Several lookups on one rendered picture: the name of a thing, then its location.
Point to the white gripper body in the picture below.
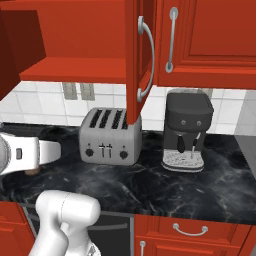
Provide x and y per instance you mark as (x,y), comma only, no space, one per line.
(50,151)

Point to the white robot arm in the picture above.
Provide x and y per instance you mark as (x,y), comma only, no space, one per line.
(63,213)

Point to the red base cabinet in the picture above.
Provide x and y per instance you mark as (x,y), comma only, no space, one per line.
(13,230)

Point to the dark red open cabinet door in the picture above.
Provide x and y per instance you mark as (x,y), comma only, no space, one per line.
(13,50)

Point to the red closed cabinet door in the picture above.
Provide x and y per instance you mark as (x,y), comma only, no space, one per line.
(213,40)

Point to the silver four-slot toaster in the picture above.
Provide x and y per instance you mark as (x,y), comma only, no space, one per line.
(106,146)

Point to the black dishwasher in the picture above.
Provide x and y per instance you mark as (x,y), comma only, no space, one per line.
(113,238)

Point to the dark grey coffee machine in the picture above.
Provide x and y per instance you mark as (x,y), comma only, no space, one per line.
(186,126)

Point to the red base cupboard door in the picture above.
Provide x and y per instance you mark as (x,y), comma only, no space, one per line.
(186,249)

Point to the red drawer front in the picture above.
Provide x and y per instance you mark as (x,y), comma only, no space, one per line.
(226,230)

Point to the grey wall outlet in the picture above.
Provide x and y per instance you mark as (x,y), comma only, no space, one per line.
(87,91)
(70,91)

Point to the red open wall cabinet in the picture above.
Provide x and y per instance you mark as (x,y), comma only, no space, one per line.
(76,40)

